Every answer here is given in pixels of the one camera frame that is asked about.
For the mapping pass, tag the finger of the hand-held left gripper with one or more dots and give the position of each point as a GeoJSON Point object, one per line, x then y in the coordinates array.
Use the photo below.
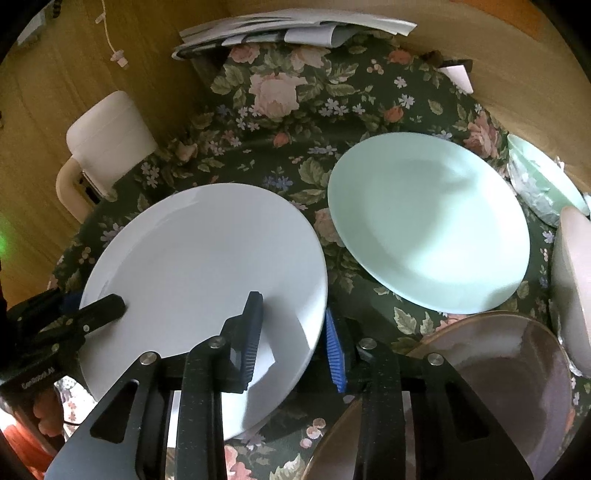
{"type": "Point", "coordinates": [99, 313]}

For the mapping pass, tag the mint green plate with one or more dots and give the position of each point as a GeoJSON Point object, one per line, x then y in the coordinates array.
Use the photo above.
{"type": "Point", "coordinates": [425, 221]}

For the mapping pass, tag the pale pink bowl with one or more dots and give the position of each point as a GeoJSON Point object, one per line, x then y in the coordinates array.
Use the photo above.
{"type": "Point", "coordinates": [570, 286]}

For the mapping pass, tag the orange cloth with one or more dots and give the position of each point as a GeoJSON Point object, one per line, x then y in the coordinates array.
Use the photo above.
{"type": "Point", "coordinates": [30, 443]}

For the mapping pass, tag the stack of white papers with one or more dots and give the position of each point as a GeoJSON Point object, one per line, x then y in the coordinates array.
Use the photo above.
{"type": "Point", "coordinates": [295, 27]}

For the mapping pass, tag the floral tablecloth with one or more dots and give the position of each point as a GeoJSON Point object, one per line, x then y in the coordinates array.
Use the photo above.
{"type": "Point", "coordinates": [277, 115]}

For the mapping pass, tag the mint green bowl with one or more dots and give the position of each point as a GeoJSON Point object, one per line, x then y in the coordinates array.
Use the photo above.
{"type": "Point", "coordinates": [545, 184]}

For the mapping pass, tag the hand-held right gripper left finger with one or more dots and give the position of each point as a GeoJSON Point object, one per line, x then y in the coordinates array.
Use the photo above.
{"type": "Point", "coordinates": [253, 333]}

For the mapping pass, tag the white plate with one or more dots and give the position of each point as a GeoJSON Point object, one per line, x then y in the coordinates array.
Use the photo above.
{"type": "Point", "coordinates": [194, 249]}

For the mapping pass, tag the black clip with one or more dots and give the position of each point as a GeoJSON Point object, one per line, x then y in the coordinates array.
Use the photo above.
{"type": "Point", "coordinates": [458, 63]}

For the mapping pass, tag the white paper slip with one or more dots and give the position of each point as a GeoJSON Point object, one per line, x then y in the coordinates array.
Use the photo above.
{"type": "Point", "coordinates": [458, 79]}

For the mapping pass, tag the brown-rimmed pink plate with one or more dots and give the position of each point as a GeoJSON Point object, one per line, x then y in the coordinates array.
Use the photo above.
{"type": "Point", "coordinates": [517, 369]}

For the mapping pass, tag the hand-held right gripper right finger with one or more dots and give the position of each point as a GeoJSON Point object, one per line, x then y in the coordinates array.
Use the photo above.
{"type": "Point", "coordinates": [333, 351]}

